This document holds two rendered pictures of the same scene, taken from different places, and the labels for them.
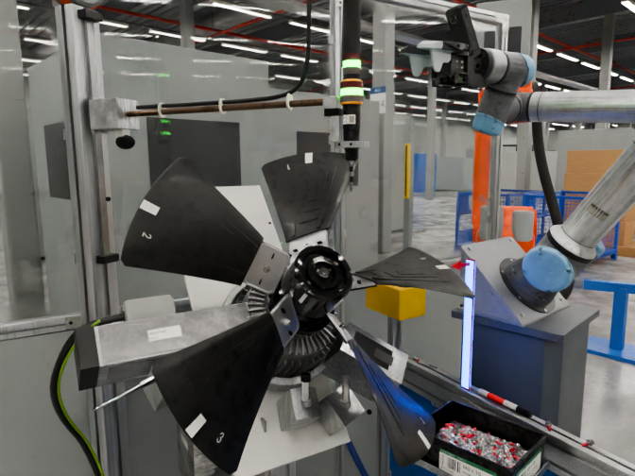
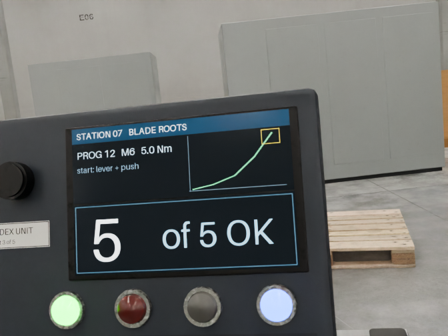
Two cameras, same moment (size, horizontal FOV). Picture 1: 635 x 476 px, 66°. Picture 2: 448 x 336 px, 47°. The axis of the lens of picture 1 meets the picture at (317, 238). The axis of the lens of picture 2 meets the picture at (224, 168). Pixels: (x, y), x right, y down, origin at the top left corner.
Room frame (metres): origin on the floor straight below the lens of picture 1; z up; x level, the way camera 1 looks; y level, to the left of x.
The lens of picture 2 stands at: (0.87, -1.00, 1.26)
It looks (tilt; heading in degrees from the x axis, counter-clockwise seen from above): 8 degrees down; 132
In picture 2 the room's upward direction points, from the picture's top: 6 degrees counter-clockwise
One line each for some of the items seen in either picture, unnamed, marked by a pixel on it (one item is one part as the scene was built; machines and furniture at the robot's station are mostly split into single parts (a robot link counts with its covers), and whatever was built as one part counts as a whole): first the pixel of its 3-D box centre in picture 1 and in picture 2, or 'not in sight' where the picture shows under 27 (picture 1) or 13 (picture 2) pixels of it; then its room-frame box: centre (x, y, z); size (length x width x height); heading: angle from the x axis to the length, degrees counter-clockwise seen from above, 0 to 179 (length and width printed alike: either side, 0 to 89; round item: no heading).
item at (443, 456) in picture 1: (476, 446); not in sight; (0.93, -0.32, 0.85); 0.22 x 0.17 x 0.07; 45
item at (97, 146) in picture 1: (98, 141); not in sight; (1.26, 0.55, 1.48); 0.05 x 0.03 x 0.62; 155
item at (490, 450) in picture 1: (477, 452); not in sight; (0.93, -0.32, 0.83); 0.19 x 0.14 x 0.04; 45
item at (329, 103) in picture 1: (346, 122); not in sight; (0.98, -0.06, 1.50); 0.09 x 0.07 x 0.10; 65
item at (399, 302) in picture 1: (394, 298); not in sight; (1.42, -0.23, 1.02); 0.16 x 0.10 x 0.11; 30
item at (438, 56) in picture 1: (436, 57); not in sight; (1.05, -0.25, 1.64); 0.09 x 0.03 x 0.06; 131
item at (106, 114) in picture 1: (112, 114); not in sight; (1.24, 0.50, 1.54); 0.10 x 0.07 x 0.09; 65
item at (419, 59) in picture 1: (416, 61); not in sight; (1.10, -0.22, 1.64); 0.09 x 0.03 x 0.06; 110
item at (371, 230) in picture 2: not in sight; (324, 237); (-1.14, 2.32, 0.07); 1.20 x 1.00 x 0.15; 27
